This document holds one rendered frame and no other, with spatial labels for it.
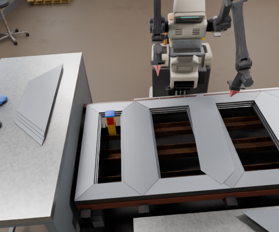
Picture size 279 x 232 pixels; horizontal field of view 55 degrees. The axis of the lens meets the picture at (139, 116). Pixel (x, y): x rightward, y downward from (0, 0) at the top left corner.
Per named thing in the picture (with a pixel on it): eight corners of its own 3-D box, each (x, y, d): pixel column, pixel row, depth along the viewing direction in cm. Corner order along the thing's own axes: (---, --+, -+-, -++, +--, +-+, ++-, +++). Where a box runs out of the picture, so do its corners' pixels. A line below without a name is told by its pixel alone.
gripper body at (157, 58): (165, 63, 179) (165, 52, 177) (149, 64, 180) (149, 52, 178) (165, 63, 185) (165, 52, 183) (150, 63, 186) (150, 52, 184)
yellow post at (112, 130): (117, 137, 186) (113, 117, 173) (109, 138, 186) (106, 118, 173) (117, 132, 189) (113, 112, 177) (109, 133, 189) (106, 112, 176)
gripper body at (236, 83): (244, 90, 169) (250, 81, 164) (229, 89, 167) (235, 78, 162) (241, 84, 173) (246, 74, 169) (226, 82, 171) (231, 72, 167)
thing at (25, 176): (52, 221, 108) (50, 216, 105) (-99, 234, 107) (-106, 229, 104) (83, 57, 205) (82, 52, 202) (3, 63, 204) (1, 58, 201)
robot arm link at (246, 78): (250, 57, 158) (235, 60, 159) (258, 68, 150) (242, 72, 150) (248, 73, 166) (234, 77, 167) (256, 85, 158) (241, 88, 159)
